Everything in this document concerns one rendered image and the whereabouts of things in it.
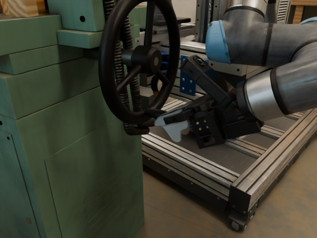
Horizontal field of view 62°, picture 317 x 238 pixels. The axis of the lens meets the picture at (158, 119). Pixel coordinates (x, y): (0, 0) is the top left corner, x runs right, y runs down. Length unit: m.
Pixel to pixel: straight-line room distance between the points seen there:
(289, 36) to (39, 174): 0.59
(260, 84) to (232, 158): 0.95
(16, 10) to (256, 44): 0.45
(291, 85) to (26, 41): 0.48
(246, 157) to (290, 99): 0.98
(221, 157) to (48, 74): 0.95
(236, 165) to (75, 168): 0.79
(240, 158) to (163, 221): 0.47
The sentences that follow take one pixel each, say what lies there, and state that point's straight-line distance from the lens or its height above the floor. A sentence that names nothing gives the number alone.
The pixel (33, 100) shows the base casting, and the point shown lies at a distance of 0.62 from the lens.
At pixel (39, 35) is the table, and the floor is 0.87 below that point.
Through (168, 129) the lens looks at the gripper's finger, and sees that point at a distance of 0.53.
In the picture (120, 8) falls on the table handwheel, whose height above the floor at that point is 0.92.
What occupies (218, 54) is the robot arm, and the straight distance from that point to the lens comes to 0.50.
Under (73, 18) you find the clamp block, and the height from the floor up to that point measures 0.89.
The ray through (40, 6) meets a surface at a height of 0.91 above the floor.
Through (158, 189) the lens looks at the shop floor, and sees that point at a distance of 1.44.
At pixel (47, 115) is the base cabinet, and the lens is 0.65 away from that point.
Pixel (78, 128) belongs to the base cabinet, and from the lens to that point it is 0.73.
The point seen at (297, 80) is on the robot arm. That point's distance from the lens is 0.41.
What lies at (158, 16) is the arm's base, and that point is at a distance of 1.32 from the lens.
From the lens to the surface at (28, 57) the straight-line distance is 0.60.
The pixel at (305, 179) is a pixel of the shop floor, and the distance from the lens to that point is 1.71.
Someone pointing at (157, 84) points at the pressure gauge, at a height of 0.67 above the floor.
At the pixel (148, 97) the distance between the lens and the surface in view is 0.90.
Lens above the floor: 0.95
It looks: 26 degrees down
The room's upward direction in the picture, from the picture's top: straight up
